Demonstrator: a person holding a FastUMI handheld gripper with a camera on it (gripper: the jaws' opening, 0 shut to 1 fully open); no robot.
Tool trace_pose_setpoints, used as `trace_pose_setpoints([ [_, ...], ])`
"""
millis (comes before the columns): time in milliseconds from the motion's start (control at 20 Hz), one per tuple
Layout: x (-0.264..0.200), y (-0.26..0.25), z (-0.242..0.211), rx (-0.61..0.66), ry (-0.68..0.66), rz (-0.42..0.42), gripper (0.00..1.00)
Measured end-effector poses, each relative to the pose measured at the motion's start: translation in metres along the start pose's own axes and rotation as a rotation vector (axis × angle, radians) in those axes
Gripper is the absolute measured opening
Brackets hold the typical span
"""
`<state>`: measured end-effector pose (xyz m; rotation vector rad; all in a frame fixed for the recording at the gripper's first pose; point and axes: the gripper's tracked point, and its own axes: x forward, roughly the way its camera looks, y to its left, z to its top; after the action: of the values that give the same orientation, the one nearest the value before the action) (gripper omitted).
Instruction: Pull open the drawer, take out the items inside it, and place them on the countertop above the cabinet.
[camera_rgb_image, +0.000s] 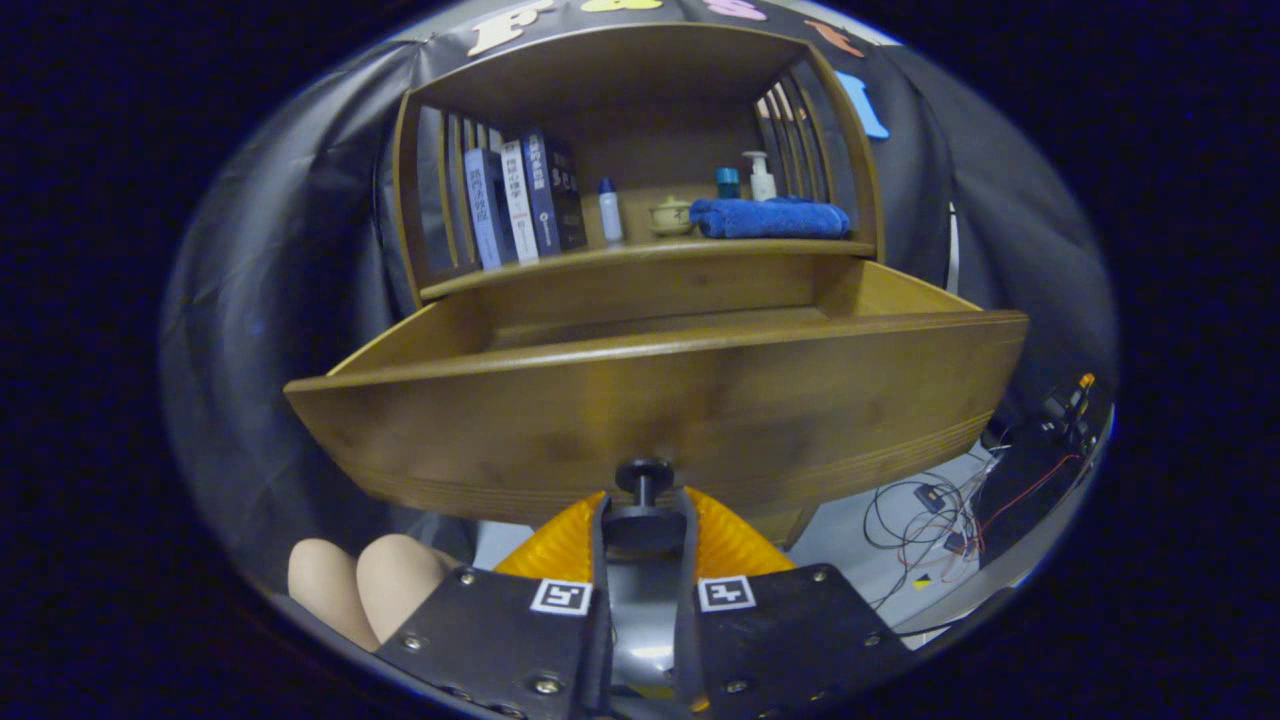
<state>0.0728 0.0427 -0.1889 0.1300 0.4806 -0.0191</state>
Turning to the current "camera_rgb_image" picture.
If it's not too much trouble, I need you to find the black cable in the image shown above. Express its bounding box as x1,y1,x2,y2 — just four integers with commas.
863,478,966,611

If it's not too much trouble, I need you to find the blue towel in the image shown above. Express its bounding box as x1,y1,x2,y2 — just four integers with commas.
689,196,852,240

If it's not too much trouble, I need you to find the wooden cabinet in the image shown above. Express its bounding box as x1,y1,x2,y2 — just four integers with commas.
393,22,886,549

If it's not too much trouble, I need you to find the black device with orange part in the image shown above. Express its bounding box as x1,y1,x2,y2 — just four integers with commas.
1035,372,1101,451

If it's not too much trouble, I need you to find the white book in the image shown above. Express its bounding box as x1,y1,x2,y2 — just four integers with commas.
500,140,541,266

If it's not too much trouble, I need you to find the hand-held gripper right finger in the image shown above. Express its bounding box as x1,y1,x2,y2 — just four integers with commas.
675,487,916,720

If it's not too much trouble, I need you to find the dark floor mat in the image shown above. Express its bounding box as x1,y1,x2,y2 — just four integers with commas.
975,440,1091,571

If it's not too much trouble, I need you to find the dark navy book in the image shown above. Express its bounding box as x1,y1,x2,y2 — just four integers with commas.
521,128,589,258

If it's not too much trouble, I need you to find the wooden countertop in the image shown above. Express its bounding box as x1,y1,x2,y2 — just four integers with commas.
420,236,879,301

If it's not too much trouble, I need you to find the beige lidded tea cup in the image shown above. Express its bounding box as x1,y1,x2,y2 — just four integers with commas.
648,196,695,238

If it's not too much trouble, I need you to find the wooden drawer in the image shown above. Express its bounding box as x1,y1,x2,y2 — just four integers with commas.
283,258,1031,526

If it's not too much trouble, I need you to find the white pump bottle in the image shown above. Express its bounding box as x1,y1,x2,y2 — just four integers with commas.
742,150,778,202

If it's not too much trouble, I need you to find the red cable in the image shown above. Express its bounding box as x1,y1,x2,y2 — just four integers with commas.
940,452,1086,561

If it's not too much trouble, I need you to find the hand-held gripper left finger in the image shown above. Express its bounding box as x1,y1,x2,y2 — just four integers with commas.
375,487,613,720

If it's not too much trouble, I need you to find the black drawer knob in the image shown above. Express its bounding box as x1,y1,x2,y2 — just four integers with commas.
603,458,689,553

